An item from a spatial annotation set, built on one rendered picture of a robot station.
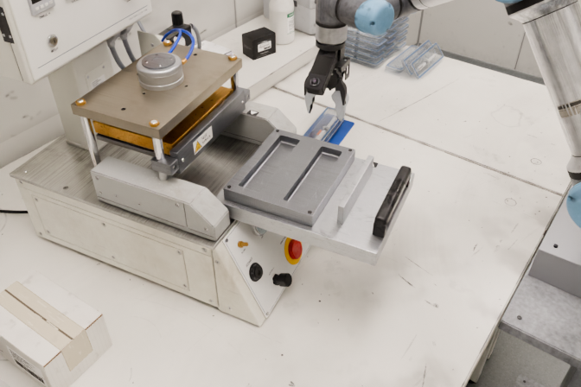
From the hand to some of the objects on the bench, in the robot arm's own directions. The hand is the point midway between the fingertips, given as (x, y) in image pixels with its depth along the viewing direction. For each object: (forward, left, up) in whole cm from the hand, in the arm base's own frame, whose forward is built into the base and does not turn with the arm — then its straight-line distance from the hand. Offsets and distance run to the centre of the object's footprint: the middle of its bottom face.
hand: (323, 115), depth 144 cm
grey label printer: (+50, -46, -1) cm, 68 cm away
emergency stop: (-26, +37, -6) cm, 45 cm away
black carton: (+42, -16, -1) cm, 45 cm away
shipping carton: (-8, +81, -8) cm, 82 cm away
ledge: (+46, -16, -6) cm, 49 cm away
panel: (-27, +36, -8) cm, 46 cm away
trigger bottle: (+43, -28, -1) cm, 52 cm away
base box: (0, +44, -8) cm, 44 cm away
